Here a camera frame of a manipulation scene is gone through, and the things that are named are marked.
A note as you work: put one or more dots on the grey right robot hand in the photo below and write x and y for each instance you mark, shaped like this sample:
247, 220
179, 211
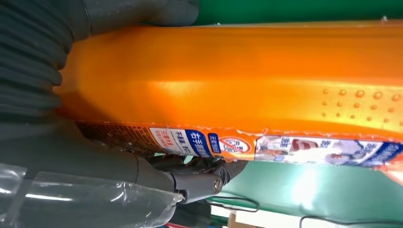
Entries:
63, 148

